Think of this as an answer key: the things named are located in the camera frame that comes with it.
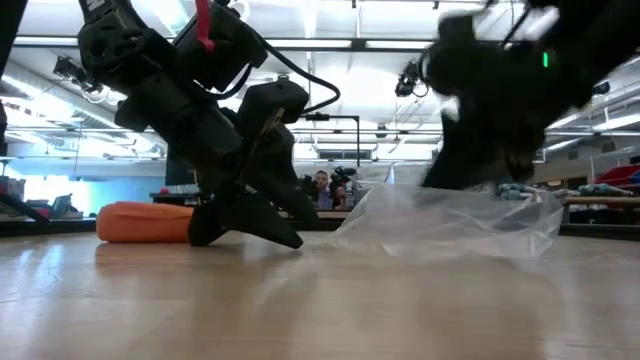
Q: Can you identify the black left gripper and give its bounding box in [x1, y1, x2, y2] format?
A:
[114, 74, 321, 250]

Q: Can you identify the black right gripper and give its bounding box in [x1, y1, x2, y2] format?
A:
[424, 39, 596, 189]

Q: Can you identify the clear plastic zip bag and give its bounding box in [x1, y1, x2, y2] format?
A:
[329, 182, 565, 261]

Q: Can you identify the person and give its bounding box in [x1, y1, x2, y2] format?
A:
[312, 169, 351, 212]

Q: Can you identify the black monitor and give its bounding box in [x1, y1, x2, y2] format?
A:
[165, 149, 197, 187]

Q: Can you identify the wooden workbench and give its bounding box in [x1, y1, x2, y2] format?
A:
[562, 195, 640, 224]

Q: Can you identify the black bar with light strips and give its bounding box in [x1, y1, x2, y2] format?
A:
[12, 35, 444, 54]

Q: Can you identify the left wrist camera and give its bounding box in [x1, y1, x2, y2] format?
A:
[235, 78, 312, 147]

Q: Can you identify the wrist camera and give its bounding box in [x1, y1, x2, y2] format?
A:
[437, 13, 479, 54]
[235, 78, 312, 147]

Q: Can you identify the black ceiling-mounted camera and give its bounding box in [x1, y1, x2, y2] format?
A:
[393, 59, 430, 99]
[52, 55, 91, 95]

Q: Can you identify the black robot station frame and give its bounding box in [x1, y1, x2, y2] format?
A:
[294, 112, 362, 169]

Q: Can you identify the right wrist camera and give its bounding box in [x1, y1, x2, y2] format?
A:
[437, 13, 479, 54]

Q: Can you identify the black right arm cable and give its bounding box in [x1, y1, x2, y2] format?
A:
[499, 4, 532, 47]

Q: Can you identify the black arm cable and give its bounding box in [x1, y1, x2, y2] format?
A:
[499, 4, 532, 47]
[209, 29, 343, 117]

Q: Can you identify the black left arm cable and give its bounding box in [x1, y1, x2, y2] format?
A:
[209, 29, 343, 117]

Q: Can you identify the black aluminium table frame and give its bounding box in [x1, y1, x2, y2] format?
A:
[0, 217, 640, 242]

